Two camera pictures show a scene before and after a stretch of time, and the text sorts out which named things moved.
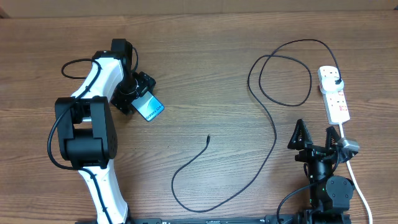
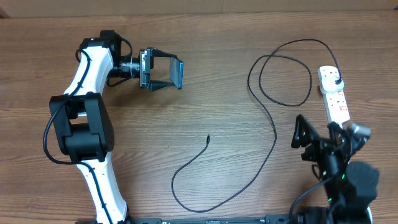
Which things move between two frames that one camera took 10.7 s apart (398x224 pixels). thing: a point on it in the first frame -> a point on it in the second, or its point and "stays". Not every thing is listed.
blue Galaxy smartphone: x=148 y=106 -> x=176 y=71
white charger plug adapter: x=328 y=84 stays
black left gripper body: x=129 y=88 -> x=144 y=68
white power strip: x=334 y=101 stays
